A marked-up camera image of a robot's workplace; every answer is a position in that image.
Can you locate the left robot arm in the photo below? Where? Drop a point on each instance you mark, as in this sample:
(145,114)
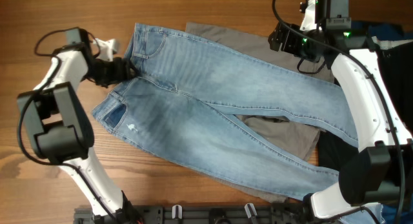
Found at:
(54,129)

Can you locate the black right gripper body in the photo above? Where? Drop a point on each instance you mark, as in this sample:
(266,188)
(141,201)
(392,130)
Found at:
(295,44)

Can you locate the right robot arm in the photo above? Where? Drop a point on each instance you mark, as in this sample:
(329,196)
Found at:
(381,172)

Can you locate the light blue denim jeans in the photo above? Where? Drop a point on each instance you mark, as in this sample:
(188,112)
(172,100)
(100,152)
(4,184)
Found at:
(185,104)

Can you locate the blue garment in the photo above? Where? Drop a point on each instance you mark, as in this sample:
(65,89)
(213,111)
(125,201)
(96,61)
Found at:
(395,64)

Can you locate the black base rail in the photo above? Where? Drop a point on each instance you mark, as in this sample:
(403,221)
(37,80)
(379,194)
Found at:
(276,213)

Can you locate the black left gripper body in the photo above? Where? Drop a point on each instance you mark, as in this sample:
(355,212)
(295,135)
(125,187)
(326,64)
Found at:
(109,71)

